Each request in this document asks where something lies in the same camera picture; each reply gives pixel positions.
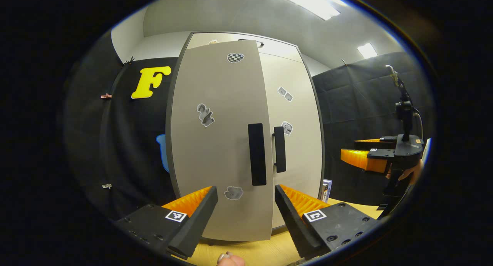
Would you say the white cabinet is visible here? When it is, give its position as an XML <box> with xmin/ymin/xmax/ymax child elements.
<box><xmin>165</xmin><ymin>31</ymin><xmax>326</xmax><ymax>245</ymax></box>

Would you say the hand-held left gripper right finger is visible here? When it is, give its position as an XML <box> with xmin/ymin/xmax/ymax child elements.
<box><xmin>274</xmin><ymin>184</ymin><xmax>382</xmax><ymax>260</ymax></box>

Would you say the black door handle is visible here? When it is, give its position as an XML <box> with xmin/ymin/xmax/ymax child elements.
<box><xmin>273</xmin><ymin>126</ymin><xmax>287</xmax><ymax>173</ymax></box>
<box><xmin>248</xmin><ymin>123</ymin><xmax>267</xmax><ymax>186</ymax></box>

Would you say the black backdrop cloth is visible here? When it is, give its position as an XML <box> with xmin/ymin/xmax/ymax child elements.
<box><xmin>311</xmin><ymin>51</ymin><xmax>434</xmax><ymax>207</ymax></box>
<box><xmin>64</xmin><ymin>29</ymin><xmax>181</xmax><ymax>220</ymax></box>

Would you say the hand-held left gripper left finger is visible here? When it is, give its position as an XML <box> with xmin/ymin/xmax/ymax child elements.
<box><xmin>116</xmin><ymin>186</ymin><xmax>219</xmax><ymax>260</ymax></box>

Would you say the ceiling light panel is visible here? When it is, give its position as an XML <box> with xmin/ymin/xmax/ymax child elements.
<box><xmin>258</xmin><ymin>0</ymin><xmax>341</xmax><ymax>21</ymax></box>
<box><xmin>357</xmin><ymin>43</ymin><xmax>378</xmax><ymax>59</ymax></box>

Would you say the small printed box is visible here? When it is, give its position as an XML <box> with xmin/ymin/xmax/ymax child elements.
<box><xmin>322</xmin><ymin>179</ymin><xmax>333</xmax><ymax>203</ymax></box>

